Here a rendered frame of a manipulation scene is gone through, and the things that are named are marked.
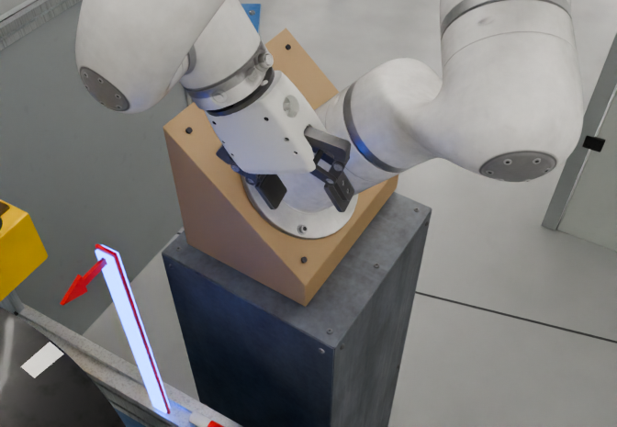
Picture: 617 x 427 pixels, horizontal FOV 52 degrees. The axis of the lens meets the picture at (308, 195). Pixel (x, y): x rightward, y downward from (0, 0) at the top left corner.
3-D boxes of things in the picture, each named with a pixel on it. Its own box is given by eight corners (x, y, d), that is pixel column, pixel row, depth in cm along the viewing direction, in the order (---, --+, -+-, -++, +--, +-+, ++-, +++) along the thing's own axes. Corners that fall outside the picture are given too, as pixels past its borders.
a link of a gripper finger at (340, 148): (339, 118, 59) (359, 162, 62) (272, 119, 63) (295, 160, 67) (333, 128, 58) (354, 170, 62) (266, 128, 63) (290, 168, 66)
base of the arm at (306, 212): (303, 88, 94) (384, 27, 79) (375, 195, 96) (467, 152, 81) (211, 148, 82) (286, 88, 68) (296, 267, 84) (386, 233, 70)
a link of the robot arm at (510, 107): (422, 93, 79) (594, -10, 61) (428, 235, 73) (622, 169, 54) (343, 61, 73) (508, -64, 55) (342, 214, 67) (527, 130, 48)
